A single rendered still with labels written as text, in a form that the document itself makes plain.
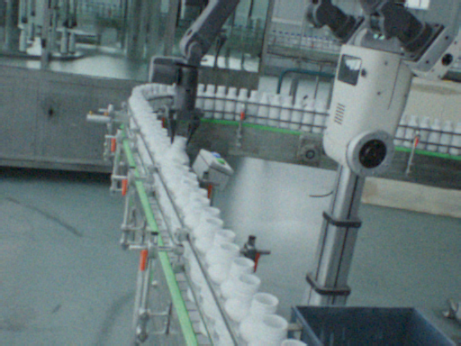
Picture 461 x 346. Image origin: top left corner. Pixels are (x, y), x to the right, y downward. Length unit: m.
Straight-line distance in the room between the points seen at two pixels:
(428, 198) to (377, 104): 3.94
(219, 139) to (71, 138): 1.92
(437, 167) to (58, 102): 2.81
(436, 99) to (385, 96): 3.70
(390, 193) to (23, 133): 3.28
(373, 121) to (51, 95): 3.20
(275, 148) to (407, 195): 2.78
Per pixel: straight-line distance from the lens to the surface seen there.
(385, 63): 1.80
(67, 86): 4.61
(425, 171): 3.19
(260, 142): 3.04
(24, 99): 4.64
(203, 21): 1.46
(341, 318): 1.38
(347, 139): 1.85
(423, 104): 5.49
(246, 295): 0.88
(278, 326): 0.81
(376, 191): 5.58
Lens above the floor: 1.55
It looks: 16 degrees down
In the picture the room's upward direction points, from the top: 9 degrees clockwise
